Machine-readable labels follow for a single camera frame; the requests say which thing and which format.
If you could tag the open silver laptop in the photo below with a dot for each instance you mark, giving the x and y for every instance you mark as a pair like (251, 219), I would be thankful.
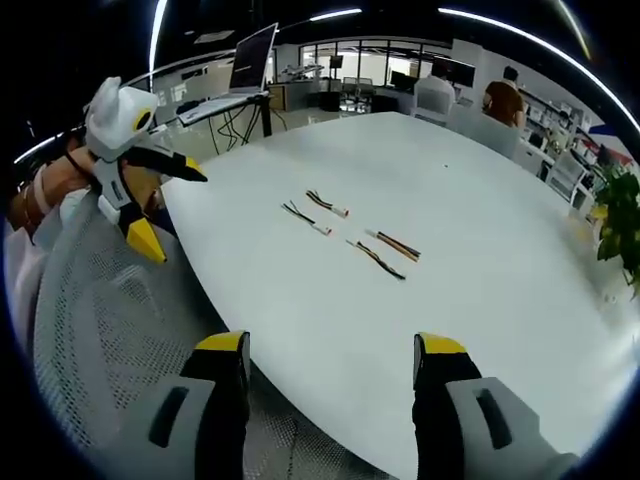
(250, 62)

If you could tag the black computer monitor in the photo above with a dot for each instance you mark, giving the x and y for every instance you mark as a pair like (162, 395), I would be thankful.
(402, 81)

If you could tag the grey mesh office chair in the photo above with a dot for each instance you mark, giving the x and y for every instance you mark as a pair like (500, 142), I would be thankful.
(115, 320)

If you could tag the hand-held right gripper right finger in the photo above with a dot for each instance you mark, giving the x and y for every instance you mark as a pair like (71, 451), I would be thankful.
(440, 400)

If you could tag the black laptop stand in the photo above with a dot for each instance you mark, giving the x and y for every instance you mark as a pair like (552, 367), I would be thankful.
(265, 115)

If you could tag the person's left hand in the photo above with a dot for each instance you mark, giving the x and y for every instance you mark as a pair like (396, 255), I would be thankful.
(70, 175)

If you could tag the white mesh office chair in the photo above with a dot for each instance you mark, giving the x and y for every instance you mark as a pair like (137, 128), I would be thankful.
(565, 175)

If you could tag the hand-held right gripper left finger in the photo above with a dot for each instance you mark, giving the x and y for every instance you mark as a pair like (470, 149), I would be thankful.
(220, 400)

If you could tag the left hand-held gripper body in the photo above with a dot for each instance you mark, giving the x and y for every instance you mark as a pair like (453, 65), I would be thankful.
(117, 120)

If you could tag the green potted plant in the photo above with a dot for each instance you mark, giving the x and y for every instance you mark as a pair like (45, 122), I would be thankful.
(620, 215)

